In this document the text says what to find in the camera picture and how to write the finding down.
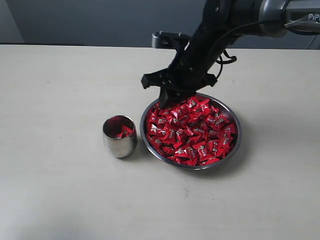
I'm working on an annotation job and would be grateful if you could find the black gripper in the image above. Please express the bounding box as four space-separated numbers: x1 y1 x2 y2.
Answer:
141 27 238 109

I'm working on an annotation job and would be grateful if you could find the red candy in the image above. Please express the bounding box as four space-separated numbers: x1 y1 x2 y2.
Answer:
147 123 167 138
108 117 133 139
174 146 200 166
186 96 202 112
218 133 234 148

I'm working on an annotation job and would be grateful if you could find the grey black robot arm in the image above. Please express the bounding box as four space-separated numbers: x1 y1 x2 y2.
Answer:
141 0 320 107

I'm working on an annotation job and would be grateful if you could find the metal bowl of red candies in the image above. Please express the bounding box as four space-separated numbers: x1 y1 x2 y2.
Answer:
139 93 243 171

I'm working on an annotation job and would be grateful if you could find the stainless steel cup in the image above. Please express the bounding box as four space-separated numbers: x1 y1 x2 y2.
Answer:
102 115 138 159

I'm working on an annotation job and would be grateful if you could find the red wrapped candy top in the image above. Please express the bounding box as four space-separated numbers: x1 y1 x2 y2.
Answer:
186 96 202 112

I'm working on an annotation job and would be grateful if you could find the red wrapped candy front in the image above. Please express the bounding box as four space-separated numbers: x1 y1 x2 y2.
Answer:
174 146 200 166

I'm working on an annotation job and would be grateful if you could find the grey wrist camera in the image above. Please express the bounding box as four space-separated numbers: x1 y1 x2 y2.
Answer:
151 31 191 52

